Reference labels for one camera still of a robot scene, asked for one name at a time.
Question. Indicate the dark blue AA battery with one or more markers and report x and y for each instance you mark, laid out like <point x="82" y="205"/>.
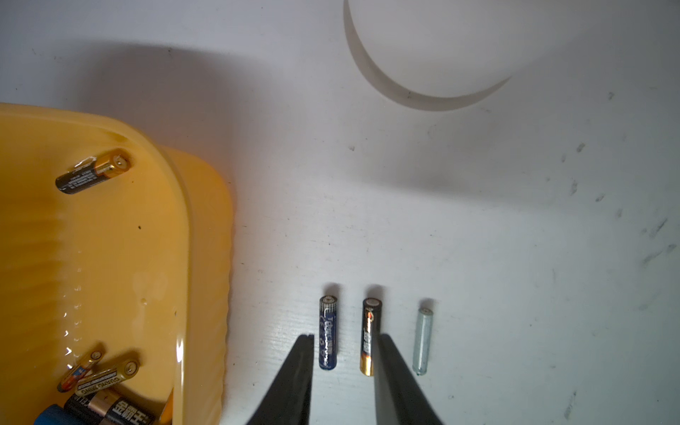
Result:
<point x="56" y="415"/>

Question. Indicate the yellow plastic storage box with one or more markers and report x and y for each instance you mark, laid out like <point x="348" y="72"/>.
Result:
<point x="139" y="265"/>

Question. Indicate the white cup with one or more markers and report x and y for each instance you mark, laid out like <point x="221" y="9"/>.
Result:
<point x="441" y="55"/>

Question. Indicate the black gold battery lower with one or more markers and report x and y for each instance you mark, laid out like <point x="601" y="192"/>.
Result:
<point x="107" y="378"/>

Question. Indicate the black gold AAA battery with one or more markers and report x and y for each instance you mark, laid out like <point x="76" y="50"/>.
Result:
<point x="370" y="329"/>

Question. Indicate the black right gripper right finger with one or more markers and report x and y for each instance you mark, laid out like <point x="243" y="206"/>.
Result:
<point x="398" y="397"/>

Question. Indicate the red blue striped AAA battery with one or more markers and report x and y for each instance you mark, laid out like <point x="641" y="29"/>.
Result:
<point x="81" y="369"/>

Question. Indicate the pale green white battery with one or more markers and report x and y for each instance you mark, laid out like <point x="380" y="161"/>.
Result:
<point x="422" y="340"/>

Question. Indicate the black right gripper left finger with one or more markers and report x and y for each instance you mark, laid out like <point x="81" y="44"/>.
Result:
<point x="288" y="399"/>

